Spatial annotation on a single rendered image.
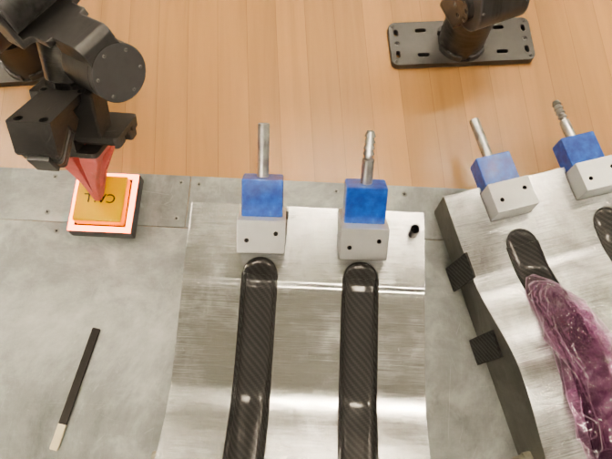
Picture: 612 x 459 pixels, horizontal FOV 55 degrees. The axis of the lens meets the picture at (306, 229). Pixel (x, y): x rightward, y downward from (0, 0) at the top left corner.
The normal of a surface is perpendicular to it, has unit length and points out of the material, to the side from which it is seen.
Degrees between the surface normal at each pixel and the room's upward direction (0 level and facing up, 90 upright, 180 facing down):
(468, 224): 0
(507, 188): 0
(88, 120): 54
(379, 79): 0
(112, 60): 67
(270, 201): 37
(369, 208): 43
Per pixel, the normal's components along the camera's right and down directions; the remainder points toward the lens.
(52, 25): -0.31, -0.53
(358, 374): -0.01, -0.29
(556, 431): 0.07, -0.05
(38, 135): -0.09, 0.58
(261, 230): 0.03, 0.31
